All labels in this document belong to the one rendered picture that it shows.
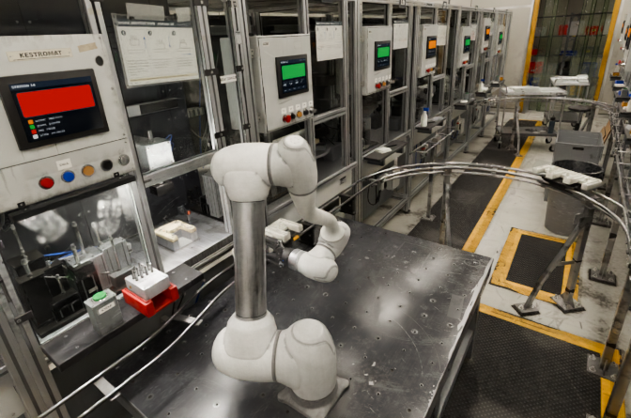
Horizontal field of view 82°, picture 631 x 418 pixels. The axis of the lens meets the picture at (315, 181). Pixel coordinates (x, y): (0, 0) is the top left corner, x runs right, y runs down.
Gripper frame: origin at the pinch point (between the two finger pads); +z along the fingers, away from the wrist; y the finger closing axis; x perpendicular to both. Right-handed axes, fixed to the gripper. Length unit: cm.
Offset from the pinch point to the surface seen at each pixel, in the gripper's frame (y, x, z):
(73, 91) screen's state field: 77, 53, 15
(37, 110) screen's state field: 73, 64, 15
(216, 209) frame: 7.3, -6.1, 35.5
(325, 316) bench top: -22.4, 1.4, -37.0
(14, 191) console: 52, 74, 17
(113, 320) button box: 4, 65, 4
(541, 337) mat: -89, -114, -115
